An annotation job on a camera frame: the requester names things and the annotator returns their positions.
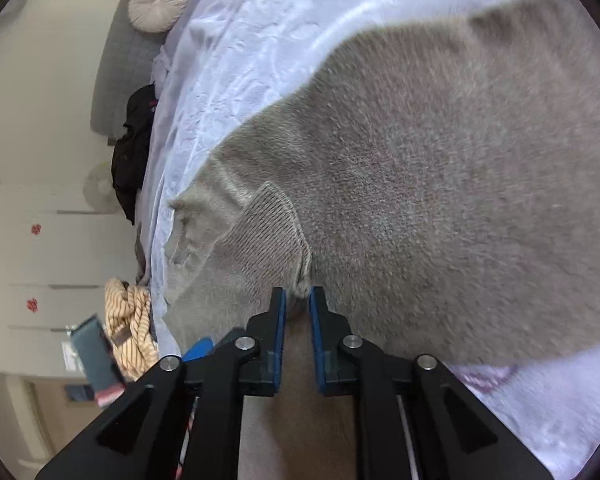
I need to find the white wardrobe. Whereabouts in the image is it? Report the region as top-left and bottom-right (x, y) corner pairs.
(0, 180), (146, 376)

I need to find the black clothing pile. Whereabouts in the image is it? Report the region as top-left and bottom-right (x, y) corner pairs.
(111, 84), (157, 226)

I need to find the round beige pillow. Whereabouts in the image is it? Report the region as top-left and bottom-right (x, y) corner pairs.
(128, 0), (193, 35)

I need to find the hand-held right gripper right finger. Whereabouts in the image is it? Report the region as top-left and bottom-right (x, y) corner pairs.
(308, 286), (556, 480)

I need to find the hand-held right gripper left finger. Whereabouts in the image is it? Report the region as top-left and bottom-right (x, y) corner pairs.
(35, 287), (287, 480)

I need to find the yellow striped cloth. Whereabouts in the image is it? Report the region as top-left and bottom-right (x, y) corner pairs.
(104, 278), (160, 382)

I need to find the white round fan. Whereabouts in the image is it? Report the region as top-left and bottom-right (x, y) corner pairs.
(83, 162), (121, 213)

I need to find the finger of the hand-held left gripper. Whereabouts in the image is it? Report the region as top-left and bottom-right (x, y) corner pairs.
(182, 328), (247, 363)

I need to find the grey padded headboard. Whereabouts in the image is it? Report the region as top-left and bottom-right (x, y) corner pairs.
(91, 0), (201, 141)

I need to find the grey knit sweater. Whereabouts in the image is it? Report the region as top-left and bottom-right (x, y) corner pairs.
(162, 0), (600, 480)

